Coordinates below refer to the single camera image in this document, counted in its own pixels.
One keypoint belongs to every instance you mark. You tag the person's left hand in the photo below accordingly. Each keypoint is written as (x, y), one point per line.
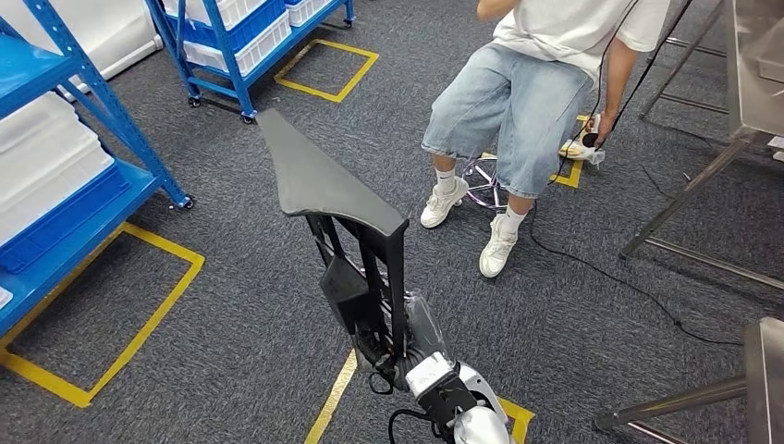
(605, 125)

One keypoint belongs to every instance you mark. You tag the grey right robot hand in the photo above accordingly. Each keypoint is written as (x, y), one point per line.
(426, 331)

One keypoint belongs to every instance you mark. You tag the black handheld controller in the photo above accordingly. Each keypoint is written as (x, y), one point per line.
(589, 141)

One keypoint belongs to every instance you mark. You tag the black plastic plate part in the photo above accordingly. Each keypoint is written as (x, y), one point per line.
(312, 178)

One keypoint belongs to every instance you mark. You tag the person's left forearm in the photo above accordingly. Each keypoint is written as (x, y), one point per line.
(615, 92)

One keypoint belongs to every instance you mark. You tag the person's right forearm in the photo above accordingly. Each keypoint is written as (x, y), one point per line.
(493, 7)

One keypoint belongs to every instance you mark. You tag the stainless steel workbench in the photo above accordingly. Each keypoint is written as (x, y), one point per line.
(765, 380)

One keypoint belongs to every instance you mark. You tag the blue metal shelf rack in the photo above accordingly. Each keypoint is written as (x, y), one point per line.
(224, 49)
(24, 73)

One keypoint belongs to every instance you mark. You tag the plastic bag with yellow contents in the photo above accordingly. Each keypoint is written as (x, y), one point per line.
(579, 153)

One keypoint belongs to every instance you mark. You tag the person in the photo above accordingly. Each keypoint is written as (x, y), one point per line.
(520, 104)

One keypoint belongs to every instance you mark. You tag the chrome stool base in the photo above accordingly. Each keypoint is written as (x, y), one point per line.
(490, 184)

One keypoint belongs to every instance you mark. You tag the stainless steel table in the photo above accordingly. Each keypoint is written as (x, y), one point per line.
(756, 61)

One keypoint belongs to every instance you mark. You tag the white plastic bin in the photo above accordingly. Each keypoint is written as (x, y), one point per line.
(24, 119)
(306, 11)
(43, 153)
(245, 9)
(55, 184)
(263, 46)

